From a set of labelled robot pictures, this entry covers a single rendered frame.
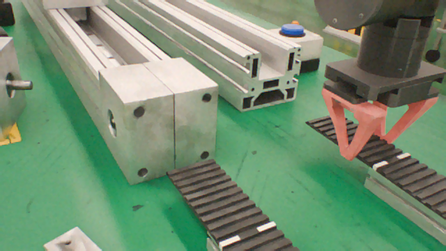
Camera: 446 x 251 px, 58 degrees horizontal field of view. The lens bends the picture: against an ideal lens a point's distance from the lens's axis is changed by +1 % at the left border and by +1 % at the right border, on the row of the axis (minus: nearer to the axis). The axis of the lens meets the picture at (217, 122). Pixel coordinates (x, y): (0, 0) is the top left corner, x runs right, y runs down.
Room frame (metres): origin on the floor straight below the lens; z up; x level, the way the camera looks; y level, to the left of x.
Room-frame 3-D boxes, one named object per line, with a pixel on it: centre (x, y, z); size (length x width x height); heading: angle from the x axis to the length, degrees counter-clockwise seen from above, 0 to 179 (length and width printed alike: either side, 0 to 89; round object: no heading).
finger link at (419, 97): (0.38, -0.17, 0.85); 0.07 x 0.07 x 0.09; 30
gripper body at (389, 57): (0.37, -0.16, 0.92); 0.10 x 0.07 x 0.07; 120
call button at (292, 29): (0.70, -0.12, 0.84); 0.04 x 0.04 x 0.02
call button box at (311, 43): (0.69, -0.12, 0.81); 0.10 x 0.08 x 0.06; 121
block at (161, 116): (0.40, 0.06, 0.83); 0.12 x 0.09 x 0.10; 121
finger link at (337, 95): (0.37, -0.15, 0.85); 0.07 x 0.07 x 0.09; 30
